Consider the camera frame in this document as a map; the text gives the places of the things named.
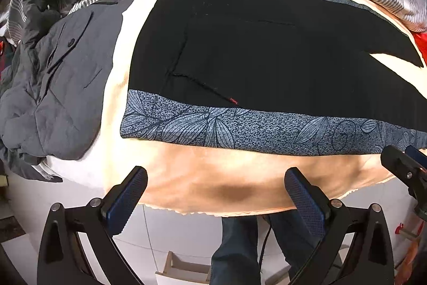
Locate white drawer unit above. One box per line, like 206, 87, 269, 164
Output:
155, 251, 290, 284

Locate black pants with patterned trim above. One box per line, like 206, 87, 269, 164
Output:
120, 0, 426, 155

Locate peach bed sheet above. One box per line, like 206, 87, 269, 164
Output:
42, 0, 393, 217

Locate red embroidered pillow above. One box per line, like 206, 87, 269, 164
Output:
412, 32, 427, 63

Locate black cable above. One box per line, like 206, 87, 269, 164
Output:
258, 216, 273, 282

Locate grey button jacket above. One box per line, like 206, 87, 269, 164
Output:
1, 0, 134, 182

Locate person legs in jeans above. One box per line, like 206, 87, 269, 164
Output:
210, 210, 319, 285

